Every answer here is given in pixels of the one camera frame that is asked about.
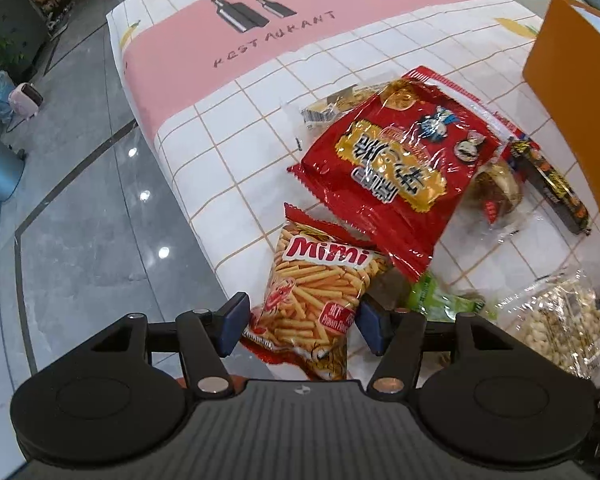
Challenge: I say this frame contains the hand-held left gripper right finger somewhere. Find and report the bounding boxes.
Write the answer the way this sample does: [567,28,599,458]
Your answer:
[358,294,536,397]

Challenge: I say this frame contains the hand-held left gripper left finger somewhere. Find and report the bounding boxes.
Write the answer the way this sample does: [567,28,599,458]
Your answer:
[80,292,251,398]

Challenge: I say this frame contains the orange shrimp stick snack bag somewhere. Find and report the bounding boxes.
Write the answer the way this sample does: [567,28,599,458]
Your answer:
[240,203,396,382]

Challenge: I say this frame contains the large red snack bag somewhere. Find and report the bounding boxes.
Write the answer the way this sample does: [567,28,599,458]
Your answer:
[286,65,516,283]

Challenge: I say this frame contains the clear brown pastry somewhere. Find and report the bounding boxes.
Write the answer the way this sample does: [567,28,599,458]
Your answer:
[467,157,546,241]

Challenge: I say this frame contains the orange cardboard box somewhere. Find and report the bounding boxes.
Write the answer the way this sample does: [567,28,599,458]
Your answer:
[522,0,600,281]

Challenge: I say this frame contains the green snack packet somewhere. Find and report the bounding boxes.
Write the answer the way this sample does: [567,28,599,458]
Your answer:
[405,270,498,323]

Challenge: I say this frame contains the black snack bar packet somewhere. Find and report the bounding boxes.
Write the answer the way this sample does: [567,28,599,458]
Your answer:
[507,137,592,236]

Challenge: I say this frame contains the clear wrapped yellow pastry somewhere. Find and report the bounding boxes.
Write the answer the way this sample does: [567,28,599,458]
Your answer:
[300,82,391,131]

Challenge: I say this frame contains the pink and white checked tablecloth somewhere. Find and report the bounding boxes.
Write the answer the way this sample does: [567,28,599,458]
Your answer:
[105,0,600,391]

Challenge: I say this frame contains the light blue seat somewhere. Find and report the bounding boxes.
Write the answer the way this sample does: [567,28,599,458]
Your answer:
[0,130,28,201]

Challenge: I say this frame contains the small pink appliance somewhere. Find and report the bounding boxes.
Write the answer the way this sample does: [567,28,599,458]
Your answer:
[8,82,46,120]

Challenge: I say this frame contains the dark cabinet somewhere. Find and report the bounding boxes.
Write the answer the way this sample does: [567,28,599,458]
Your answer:
[0,0,51,78]

